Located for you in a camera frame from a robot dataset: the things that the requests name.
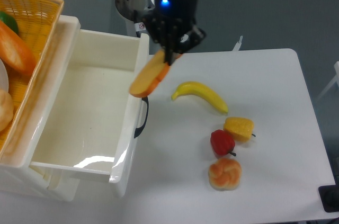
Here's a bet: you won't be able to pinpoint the yellow bell pepper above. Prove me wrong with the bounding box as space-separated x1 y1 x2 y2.
224 117 255 142

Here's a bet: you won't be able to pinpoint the black device at table edge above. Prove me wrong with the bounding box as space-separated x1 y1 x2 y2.
318 185 338 213

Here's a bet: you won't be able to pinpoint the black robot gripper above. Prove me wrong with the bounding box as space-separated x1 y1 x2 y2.
143 0 206 66

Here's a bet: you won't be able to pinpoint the black drawer handle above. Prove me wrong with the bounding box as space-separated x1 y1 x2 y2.
134 97 149 138

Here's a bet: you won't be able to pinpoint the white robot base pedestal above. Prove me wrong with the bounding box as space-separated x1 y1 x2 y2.
115 0 155 37

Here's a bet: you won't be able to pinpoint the knotted bread roll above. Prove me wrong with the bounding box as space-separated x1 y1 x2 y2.
208 158 242 191

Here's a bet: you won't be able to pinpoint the orange toast bread slice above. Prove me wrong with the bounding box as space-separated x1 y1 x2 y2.
129 49 171 98

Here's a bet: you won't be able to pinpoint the red bell pepper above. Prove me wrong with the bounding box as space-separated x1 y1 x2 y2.
210 130 236 157

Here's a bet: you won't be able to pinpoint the orange baguette bread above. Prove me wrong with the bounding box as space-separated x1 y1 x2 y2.
1 21 37 76

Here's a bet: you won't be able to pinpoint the round beige bun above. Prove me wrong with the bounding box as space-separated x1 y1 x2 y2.
0 89 14 131

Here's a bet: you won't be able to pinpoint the yellow banana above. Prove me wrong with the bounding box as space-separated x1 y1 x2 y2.
171 81 228 114

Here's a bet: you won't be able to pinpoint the yellow woven basket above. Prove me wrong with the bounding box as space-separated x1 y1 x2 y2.
1 0 64 153

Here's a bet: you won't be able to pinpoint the white drawer cabinet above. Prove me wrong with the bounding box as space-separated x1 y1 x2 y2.
1 15 81 201

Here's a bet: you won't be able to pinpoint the open upper white drawer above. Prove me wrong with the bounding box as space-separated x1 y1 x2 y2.
31 30 149 198

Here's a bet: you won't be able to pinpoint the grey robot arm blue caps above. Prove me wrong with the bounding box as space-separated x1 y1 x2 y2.
115 0 206 65

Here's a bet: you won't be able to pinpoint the white frame at right edge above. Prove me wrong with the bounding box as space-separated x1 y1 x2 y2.
316 61 339 101

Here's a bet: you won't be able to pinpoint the green pepper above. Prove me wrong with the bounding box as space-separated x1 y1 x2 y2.
0 11 19 35

